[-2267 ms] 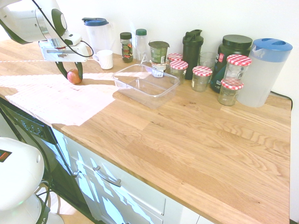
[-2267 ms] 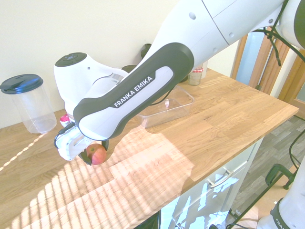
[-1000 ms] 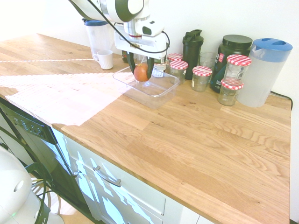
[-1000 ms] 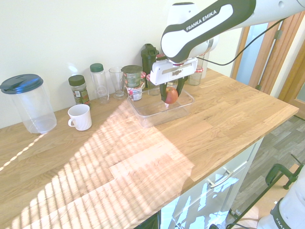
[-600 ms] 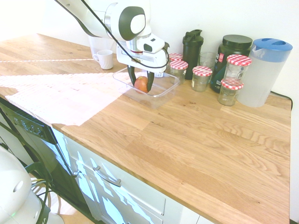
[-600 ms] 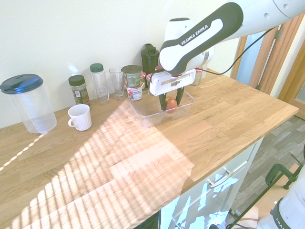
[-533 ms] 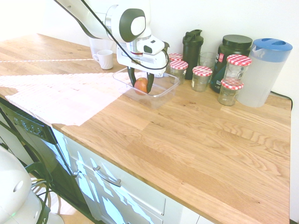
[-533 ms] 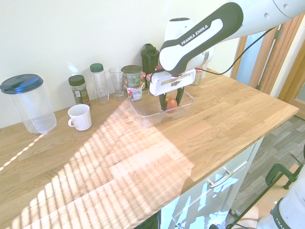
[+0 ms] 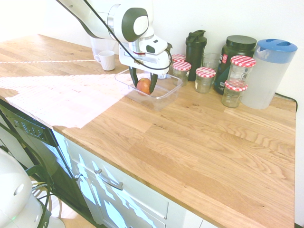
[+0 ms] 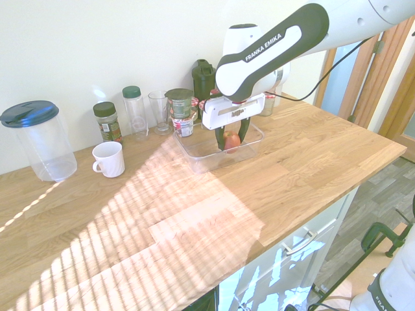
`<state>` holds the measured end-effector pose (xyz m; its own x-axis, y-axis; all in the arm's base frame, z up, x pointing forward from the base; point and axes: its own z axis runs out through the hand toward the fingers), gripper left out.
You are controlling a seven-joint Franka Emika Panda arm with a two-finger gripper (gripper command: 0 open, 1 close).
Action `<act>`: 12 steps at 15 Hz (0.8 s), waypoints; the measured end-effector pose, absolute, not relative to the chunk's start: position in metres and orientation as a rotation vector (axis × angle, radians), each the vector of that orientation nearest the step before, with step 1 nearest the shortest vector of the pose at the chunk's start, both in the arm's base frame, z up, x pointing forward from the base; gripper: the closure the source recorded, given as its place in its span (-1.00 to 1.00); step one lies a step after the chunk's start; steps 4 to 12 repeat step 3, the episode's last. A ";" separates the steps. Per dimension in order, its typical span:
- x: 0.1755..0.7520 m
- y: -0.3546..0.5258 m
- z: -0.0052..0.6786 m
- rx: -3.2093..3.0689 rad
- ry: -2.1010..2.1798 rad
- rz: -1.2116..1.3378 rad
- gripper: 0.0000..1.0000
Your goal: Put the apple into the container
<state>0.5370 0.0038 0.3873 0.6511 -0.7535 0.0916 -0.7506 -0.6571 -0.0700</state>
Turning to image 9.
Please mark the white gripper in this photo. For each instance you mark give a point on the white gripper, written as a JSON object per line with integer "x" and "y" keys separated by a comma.
{"x": 142, "y": 63}

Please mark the red apple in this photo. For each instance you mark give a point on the red apple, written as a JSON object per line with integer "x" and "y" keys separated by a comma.
{"x": 143, "y": 86}

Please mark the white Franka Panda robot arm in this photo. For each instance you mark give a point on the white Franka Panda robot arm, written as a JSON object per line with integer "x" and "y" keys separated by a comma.
{"x": 99, "y": 14}

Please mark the clear plastic rectangular container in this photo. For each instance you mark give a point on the clear plastic rectangular container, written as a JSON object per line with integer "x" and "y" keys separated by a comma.
{"x": 164, "y": 99}

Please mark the glass jar red checked lid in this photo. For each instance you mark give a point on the glass jar red checked lid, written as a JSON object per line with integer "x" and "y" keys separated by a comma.
{"x": 177, "y": 57}
{"x": 242, "y": 69}
{"x": 181, "y": 71}
{"x": 234, "y": 95}
{"x": 205, "y": 79}

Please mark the white ceramic mug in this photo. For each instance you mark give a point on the white ceramic mug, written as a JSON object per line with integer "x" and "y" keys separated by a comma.
{"x": 107, "y": 61}

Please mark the black shaker bottle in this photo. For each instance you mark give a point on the black shaker bottle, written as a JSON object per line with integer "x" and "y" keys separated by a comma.
{"x": 195, "y": 57}

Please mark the clear glass tumbler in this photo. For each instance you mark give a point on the clear glass tumbler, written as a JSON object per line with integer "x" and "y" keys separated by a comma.
{"x": 211, "y": 60}

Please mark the dark green protein powder tub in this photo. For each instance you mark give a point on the dark green protein powder tub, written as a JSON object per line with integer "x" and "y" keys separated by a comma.
{"x": 240, "y": 45}

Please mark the white kitchen cabinet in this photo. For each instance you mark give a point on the white kitchen cabinet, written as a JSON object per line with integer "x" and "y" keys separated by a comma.
{"x": 133, "y": 190}

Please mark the black dishwasher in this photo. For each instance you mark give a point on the black dishwasher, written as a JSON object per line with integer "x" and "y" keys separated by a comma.
{"x": 47, "y": 147}

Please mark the frosted pitcher light blue lid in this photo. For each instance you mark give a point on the frosted pitcher light blue lid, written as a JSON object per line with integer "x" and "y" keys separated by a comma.
{"x": 268, "y": 76}

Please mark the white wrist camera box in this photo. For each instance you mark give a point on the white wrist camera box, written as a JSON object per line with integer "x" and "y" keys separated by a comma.
{"x": 155, "y": 45}

